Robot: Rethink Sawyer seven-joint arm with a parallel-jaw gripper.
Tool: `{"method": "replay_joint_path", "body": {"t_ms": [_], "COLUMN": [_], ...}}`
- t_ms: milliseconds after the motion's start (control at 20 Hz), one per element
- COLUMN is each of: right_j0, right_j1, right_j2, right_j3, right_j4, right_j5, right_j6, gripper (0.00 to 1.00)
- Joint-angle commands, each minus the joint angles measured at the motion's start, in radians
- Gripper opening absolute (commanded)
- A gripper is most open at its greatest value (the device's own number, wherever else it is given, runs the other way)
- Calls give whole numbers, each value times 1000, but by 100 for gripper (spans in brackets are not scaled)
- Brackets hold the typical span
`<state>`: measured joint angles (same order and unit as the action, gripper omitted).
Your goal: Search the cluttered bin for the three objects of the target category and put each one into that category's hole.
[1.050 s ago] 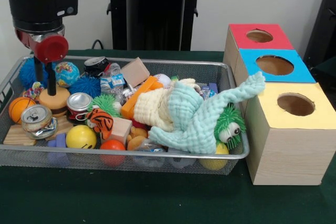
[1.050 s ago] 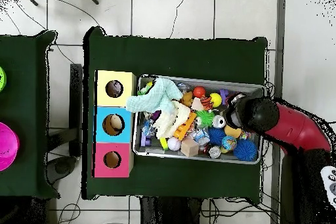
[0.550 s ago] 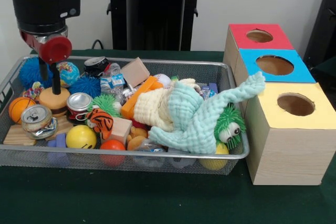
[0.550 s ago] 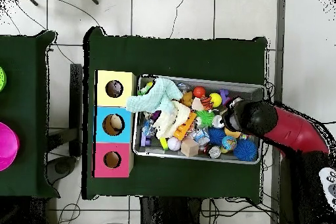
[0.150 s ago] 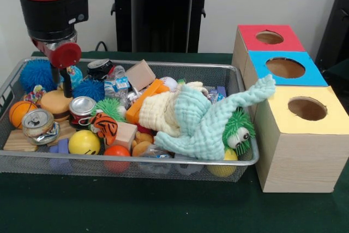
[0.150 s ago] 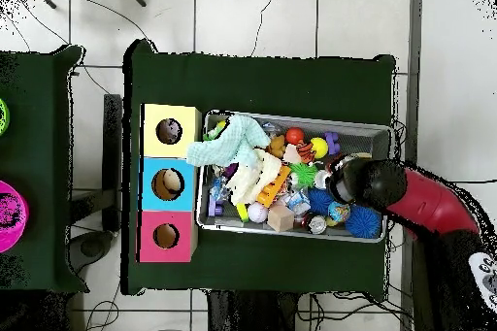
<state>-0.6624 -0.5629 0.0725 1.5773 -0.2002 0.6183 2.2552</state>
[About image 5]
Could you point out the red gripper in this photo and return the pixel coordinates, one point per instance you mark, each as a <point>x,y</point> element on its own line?
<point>65,55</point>

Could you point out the globe print ball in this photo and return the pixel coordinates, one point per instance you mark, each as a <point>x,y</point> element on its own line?
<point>76,76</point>

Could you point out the mint green cloth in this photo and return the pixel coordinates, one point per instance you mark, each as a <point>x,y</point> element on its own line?
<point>196,124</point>

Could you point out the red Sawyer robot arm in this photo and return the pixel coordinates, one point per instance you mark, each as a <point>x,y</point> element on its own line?
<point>49,6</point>

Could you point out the grey mesh bin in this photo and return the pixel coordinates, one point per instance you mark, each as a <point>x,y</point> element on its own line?
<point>11,162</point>

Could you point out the wooden box with three holes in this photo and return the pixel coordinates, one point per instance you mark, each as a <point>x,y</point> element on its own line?
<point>300,162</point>

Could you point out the toy foam burger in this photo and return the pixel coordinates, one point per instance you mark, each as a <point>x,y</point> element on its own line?
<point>56,104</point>

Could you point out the small blue spiky ball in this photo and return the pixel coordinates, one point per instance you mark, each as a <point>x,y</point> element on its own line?
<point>88,90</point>

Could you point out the small orange basketball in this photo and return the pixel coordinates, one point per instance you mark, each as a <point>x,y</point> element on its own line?
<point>20,114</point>

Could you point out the small tiger plush toy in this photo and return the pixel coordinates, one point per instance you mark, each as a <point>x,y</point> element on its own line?
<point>105,126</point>

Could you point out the yellow ball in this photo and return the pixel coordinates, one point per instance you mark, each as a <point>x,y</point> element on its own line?
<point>83,141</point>

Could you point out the wooden cube block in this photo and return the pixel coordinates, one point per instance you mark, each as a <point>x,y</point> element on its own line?
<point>141,73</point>

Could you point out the cream cloth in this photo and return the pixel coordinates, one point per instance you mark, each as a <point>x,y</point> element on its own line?
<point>158,113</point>

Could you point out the green spiky ball with eyes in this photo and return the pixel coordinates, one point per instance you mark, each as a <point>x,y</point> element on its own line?
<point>237,124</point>

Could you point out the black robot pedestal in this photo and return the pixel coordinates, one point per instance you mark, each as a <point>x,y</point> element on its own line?
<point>161,12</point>

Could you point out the black frame between tables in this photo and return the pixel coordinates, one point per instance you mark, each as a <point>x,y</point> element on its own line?
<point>335,25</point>

